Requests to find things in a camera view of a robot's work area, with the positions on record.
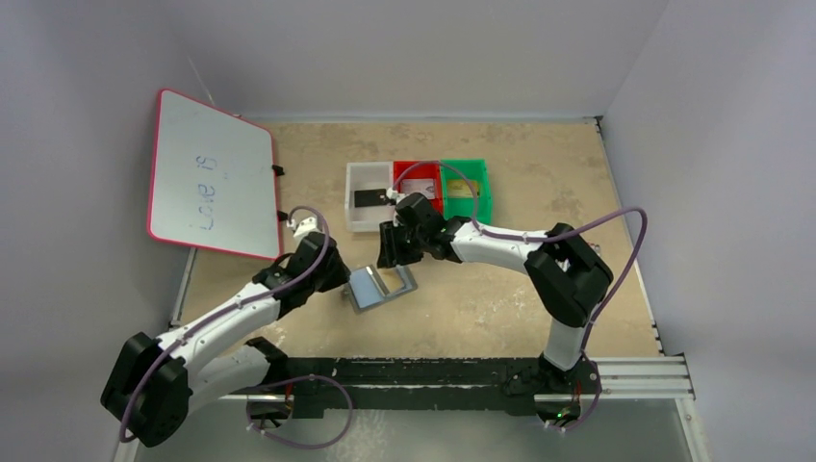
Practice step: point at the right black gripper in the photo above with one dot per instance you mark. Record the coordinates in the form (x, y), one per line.
(395, 241)

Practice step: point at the black credit card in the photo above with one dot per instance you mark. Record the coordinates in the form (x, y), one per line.
(370, 198)

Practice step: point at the gold credit card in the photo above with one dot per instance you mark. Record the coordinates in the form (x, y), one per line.
(461, 188)

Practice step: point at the white plastic bin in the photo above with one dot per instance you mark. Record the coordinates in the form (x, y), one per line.
(364, 176)

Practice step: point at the silver pink credit card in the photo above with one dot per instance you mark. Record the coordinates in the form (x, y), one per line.
(424, 186)

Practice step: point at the red plastic bin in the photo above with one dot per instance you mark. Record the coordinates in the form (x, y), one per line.
(416, 170)

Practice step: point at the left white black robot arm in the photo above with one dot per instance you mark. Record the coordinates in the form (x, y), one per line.
(150, 387)

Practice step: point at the grey leather card holder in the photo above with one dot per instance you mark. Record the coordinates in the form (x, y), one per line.
(371, 287)

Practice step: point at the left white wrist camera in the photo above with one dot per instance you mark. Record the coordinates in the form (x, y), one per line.
(302, 228)

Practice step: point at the green plastic bin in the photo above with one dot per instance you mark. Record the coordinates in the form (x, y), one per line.
(473, 170)

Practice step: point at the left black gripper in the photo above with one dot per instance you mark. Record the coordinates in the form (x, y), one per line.
(333, 274)

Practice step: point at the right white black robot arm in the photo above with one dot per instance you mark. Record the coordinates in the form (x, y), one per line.
(567, 274)

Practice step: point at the white board with pink frame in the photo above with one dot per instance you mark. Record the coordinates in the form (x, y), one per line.
(213, 185)

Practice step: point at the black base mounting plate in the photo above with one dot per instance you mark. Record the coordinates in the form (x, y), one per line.
(313, 396)

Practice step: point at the aluminium frame rail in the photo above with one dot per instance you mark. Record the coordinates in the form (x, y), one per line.
(658, 377)

